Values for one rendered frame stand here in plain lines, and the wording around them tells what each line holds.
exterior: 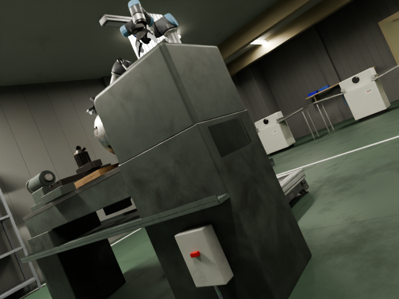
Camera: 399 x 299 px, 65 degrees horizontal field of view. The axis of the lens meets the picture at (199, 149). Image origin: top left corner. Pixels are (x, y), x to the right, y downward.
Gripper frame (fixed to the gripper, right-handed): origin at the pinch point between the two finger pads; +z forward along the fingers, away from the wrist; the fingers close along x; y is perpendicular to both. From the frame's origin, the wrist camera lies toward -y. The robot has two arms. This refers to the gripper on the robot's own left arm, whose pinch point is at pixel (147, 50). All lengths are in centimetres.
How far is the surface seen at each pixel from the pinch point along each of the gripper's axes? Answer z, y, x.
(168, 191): 83, -14, 6
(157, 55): 29.5, -30.4, -23.8
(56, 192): 51, -7, 100
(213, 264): 121, -15, -7
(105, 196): 67, -3, 60
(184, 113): 57, -24, -23
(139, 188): 75, -13, 23
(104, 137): 38, -12, 40
